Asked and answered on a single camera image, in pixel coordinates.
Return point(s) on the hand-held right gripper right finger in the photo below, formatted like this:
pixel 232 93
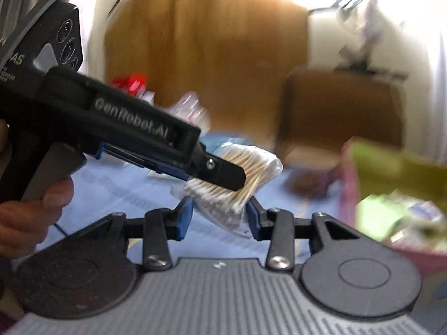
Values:
pixel 253 222

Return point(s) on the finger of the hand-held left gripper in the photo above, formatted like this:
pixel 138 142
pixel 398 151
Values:
pixel 223 175

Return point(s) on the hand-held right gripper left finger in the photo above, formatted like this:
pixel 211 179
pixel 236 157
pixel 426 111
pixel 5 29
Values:
pixel 183 220

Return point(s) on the cotton swab pack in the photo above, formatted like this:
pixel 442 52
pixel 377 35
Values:
pixel 241 181

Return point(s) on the pink tin box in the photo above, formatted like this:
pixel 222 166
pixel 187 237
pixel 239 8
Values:
pixel 391 195

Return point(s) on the person's left hand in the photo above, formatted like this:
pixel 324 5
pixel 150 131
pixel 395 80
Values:
pixel 28 223

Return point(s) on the red snack box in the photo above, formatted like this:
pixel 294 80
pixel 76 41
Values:
pixel 132 83

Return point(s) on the blue checked cloth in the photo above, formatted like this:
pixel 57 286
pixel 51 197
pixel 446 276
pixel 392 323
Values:
pixel 115 195

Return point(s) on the bagged paper cups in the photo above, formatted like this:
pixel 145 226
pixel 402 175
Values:
pixel 190 110

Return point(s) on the brown seat cushion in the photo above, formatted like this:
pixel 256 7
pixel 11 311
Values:
pixel 342 111

